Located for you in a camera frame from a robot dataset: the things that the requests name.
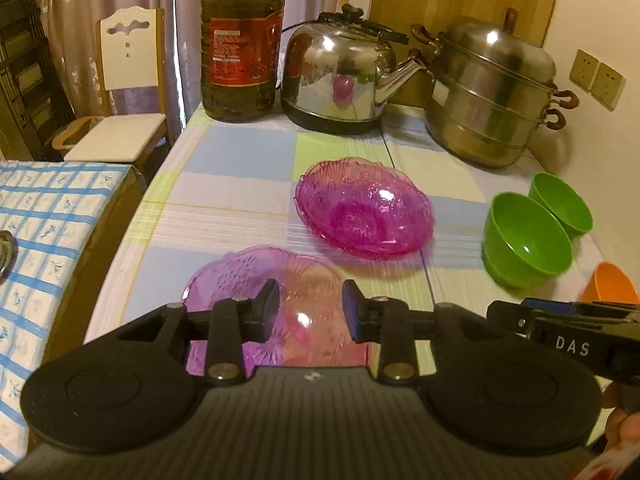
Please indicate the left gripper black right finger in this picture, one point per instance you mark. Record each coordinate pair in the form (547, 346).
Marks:
(386, 322)

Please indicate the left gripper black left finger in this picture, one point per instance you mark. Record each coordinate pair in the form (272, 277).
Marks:
(234, 322)

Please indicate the orange plastic bowl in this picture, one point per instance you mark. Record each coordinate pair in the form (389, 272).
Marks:
(609, 283)

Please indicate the pink glass plate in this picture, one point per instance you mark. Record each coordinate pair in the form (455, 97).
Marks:
(310, 328)
(364, 208)

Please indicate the green plastic bowl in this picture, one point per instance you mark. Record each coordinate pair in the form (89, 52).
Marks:
(563, 202)
(524, 245)

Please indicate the person's right hand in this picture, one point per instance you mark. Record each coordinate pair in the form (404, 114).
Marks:
(620, 427)

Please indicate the blue white checked cloth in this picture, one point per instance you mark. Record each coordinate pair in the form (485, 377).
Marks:
(51, 209)

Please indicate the stainless steel kettle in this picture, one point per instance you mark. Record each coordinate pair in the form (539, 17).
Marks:
(340, 70)

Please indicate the stainless steel steamer pot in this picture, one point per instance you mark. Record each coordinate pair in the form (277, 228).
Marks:
(491, 90)

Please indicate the dark shelf rack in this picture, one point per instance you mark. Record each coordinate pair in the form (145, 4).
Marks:
(34, 105)

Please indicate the white wooden chair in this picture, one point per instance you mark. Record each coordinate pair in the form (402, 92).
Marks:
(130, 61)

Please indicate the large cooking oil bottle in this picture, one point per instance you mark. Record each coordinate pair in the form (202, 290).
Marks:
(240, 55)

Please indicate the sheer lilac curtain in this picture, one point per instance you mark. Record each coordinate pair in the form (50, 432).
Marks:
(70, 24)

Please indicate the double wall switch plate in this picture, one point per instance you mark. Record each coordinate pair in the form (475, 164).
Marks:
(604, 83)

